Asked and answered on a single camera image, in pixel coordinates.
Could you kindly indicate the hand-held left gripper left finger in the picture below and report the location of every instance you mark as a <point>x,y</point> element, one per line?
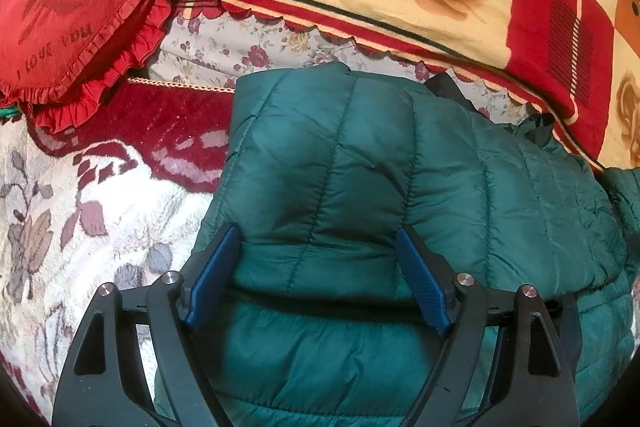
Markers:
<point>215,277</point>

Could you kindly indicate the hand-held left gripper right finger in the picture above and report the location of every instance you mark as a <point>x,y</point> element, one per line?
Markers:
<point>420,282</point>

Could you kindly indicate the green quilted puffer jacket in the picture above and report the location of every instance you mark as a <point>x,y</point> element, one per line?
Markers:
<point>350,157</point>

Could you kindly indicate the red white floral plush blanket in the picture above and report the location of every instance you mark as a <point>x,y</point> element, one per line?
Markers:
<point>100,207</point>

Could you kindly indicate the pale floral bed sheet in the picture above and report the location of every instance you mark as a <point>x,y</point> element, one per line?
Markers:
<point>225,52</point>

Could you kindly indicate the red heart-shaped ruffled pillow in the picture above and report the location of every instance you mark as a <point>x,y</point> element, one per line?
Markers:
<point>75,7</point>

